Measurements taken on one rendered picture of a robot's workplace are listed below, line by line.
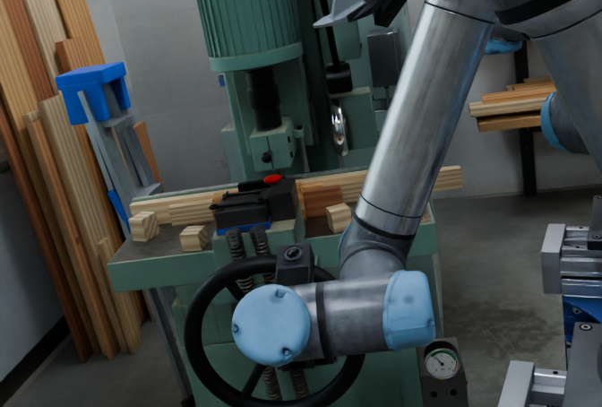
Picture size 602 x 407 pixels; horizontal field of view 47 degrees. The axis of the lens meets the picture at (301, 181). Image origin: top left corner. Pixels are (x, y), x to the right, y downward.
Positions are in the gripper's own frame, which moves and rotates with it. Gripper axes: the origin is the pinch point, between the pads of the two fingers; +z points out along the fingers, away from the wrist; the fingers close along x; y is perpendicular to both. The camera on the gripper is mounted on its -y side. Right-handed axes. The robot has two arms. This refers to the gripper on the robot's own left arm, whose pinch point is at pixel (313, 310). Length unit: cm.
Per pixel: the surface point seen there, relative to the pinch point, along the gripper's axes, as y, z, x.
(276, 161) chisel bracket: -28.9, 23.9, -6.9
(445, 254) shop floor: -26, 219, 35
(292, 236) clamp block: -12.4, 9.2, -3.2
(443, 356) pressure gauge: 9.6, 25.9, 18.5
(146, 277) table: -10.2, 21.6, -32.9
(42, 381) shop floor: 9, 158, -129
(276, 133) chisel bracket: -33.7, 21.4, -6.0
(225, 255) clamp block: -10.8, 10.2, -14.9
